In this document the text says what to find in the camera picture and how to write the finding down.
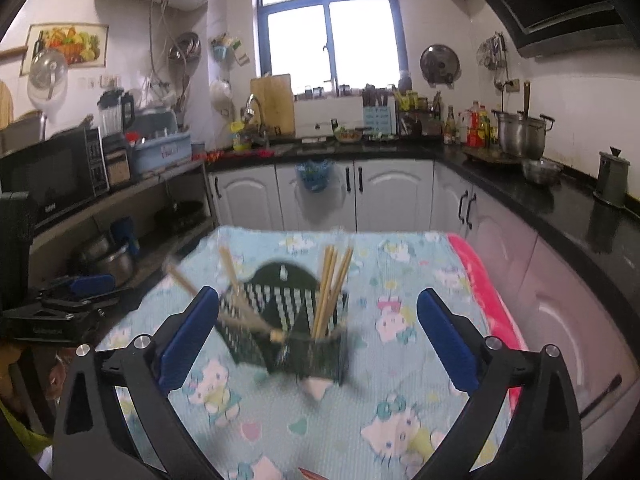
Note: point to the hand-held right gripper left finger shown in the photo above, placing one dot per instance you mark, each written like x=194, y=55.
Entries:
x=187, y=340

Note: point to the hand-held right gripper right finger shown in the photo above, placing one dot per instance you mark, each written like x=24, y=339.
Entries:
x=447, y=345

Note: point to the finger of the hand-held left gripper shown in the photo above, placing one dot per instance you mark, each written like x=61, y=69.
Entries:
x=100, y=302
x=92, y=282

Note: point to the green plastic utensil basket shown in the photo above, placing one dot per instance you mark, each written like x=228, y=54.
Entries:
x=300, y=355

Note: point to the bunch of wooden chopsticks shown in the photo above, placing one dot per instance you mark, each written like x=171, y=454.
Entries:
x=327, y=300

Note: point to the hanging small utensils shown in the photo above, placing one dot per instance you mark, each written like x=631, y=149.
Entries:
x=492, y=50

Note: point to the person's left hand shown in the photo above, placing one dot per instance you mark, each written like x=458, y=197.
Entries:
x=57, y=375

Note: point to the steel cooking pot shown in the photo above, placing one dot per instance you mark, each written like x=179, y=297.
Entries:
x=112, y=260

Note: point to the cat print tablecloth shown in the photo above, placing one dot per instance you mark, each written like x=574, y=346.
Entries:
x=350, y=410

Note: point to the metal shelf unit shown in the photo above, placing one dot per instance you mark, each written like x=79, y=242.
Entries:
x=150, y=180

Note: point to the black microwave oven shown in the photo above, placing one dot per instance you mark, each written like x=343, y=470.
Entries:
x=45, y=175

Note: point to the blue plastic storage box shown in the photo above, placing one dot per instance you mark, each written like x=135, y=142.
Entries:
x=160, y=152

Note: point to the white kitchen cabinets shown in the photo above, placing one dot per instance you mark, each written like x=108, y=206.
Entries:
x=400, y=195

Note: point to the steel square tub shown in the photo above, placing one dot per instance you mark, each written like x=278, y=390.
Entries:
x=22, y=132

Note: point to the black blender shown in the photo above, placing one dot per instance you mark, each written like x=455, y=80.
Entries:
x=111, y=115

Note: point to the black kitchen countertop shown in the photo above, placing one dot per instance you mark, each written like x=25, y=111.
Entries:
x=565, y=210

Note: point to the round wooden board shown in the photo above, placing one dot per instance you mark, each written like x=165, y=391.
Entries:
x=4, y=105

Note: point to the steel bowl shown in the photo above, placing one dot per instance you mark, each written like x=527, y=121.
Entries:
x=542, y=170

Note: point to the yellow dish soap bottle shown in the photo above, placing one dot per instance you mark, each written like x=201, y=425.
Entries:
x=240, y=137

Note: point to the blue plastic bag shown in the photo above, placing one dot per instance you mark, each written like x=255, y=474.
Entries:
x=314, y=175

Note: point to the glass pot lid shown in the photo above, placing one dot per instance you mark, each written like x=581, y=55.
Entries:
x=47, y=70

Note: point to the steel stock pot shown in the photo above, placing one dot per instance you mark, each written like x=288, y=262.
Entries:
x=517, y=135

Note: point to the white plastic dipper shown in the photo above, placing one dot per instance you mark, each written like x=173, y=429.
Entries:
x=220, y=95

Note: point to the spice rack with jars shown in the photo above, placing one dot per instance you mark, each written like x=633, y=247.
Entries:
x=417, y=117

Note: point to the bowl of food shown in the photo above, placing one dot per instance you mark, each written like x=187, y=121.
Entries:
x=349, y=135

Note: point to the steel canister with lid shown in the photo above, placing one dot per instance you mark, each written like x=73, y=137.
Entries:
x=611, y=180

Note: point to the blue knife block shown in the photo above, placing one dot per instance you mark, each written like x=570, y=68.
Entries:
x=376, y=120

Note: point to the steel faucet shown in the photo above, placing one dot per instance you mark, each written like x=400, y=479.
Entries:
x=252, y=102

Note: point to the wooden cutting board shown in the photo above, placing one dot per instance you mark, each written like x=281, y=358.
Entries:
x=272, y=105

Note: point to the hanging steel bowls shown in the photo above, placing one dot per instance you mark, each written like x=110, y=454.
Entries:
x=184, y=47

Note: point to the round steel pan lid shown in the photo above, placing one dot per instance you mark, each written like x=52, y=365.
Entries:
x=439, y=62

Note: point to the blue framed window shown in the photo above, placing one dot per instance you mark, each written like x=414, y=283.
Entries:
x=360, y=45

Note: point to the black range hood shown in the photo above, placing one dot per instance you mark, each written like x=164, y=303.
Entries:
x=550, y=0

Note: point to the fruit wall poster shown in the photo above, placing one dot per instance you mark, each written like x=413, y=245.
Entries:
x=70, y=42

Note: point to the wall outlet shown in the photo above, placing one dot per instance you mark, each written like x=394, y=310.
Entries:
x=511, y=85

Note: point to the green wall caddy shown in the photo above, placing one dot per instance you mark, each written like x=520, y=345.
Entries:
x=227, y=50

